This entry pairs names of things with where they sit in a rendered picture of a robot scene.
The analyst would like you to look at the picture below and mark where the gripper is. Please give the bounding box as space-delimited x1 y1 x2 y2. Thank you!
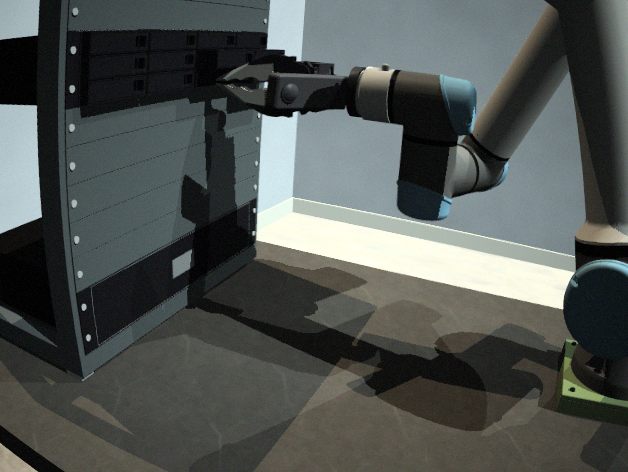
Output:
216 55 366 118

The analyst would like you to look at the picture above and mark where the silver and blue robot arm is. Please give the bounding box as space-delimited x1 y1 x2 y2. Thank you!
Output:
266 0 628 401

